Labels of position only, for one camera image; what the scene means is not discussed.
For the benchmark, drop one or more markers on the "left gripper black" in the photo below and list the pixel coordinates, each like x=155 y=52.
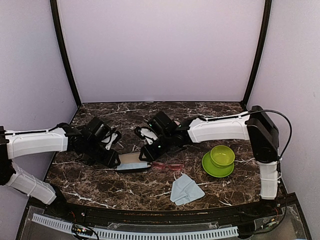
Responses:
x=109 y=161

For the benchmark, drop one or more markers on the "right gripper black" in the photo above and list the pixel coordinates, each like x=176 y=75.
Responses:
x=151 y=156

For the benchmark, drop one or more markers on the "pink translucent sunglasses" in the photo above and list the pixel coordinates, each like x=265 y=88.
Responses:
x=171 y=166

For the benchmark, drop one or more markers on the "light blue cloth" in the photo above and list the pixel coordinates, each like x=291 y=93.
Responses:
x=185 y=190
x=132 y=166

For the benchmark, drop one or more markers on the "black glasses case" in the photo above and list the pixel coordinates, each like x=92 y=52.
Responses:
x=132 y=157

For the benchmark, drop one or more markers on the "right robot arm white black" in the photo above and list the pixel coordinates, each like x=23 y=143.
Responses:
x=255 y=126

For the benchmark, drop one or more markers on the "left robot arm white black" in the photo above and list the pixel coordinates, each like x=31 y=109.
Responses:
x=14 y=144

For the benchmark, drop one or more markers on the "green plate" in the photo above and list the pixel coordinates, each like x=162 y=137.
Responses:
x=213 y=170

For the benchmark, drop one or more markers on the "green bowl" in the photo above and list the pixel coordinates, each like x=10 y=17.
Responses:
x=222 y=156

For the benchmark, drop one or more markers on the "white slotted cable duct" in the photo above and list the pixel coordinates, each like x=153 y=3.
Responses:
x=121 y=231

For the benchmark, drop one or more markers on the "black front rail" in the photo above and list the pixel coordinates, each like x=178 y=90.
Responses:
x=239 y=214

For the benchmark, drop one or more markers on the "left black frame post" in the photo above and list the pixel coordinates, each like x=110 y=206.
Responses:
x=63 y=51

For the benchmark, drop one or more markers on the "black frame post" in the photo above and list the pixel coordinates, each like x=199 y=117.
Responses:
x=258 y=53
x=63 y=51

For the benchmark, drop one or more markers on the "right black frame post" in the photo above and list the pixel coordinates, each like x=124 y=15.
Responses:
x=258 y=53

